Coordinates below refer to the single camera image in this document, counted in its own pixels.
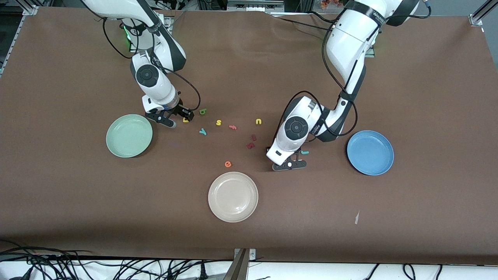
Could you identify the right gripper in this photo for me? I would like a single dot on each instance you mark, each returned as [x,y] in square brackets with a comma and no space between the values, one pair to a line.
[180,111]

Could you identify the white paper scrap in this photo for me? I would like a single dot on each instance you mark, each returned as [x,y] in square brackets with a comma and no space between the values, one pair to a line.
[356,218]

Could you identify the beige plate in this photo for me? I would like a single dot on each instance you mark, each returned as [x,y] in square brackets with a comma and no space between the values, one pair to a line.
[233,196]

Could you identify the silver aluminium side rail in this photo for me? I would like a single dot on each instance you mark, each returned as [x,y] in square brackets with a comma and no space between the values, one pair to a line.
[9,46]

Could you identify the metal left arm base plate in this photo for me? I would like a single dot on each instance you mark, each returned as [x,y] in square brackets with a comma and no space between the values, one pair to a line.
[371,54]

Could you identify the green plate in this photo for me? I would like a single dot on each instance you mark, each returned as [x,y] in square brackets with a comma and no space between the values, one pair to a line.
[128,136]

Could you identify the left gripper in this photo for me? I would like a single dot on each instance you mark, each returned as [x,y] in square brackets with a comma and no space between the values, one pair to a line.
[267,148]

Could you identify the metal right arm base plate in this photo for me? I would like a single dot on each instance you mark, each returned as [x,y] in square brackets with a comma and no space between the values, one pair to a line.
[167,23]

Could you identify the brown table cover sheet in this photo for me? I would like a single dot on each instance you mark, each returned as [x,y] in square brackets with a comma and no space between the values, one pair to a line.
[249,70]

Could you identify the grey metal bracket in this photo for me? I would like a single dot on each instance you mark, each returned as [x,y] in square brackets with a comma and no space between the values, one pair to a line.
[241,266]

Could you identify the orange artificial flowers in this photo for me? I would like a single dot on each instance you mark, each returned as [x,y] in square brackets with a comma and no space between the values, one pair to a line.
[330,4]

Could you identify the red foam letter r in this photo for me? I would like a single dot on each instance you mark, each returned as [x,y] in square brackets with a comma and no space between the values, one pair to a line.
[250,146]

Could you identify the blue plate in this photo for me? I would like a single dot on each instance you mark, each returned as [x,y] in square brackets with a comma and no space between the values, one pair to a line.
[369,153]

